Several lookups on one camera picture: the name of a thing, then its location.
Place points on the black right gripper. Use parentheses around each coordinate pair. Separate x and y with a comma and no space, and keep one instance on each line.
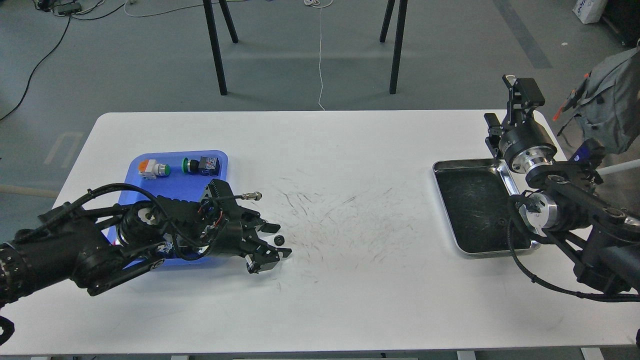
(519,140)

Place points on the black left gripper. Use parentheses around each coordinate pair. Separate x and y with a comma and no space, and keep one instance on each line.
(232,229)

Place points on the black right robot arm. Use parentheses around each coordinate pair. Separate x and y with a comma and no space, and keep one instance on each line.
(560,206)

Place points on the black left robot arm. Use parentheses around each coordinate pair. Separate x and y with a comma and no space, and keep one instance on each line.
(71,242)

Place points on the silver metal tray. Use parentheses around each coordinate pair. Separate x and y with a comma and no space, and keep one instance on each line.
(474,194)

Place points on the blue plastic tray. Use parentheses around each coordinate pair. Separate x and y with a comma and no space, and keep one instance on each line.
(177,185)

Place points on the grey backpack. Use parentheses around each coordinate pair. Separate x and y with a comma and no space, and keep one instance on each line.
(605,104)

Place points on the orange white push button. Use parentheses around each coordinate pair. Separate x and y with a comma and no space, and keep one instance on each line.
(151,169)

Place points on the white bag corner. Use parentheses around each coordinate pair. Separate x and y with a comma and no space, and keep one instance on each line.
(589,11)

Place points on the black table leg right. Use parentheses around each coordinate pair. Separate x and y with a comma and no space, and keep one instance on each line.
(398,40)

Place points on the black table leg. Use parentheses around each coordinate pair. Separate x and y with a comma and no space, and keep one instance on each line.
(211,27)
(398,40)

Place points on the black table leg left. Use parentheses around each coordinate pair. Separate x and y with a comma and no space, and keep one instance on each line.
(211,27)

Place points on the black power strip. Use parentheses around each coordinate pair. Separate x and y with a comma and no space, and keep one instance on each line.
(67,9)

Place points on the green push button switch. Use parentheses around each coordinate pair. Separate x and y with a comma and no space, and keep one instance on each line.
(204,166)

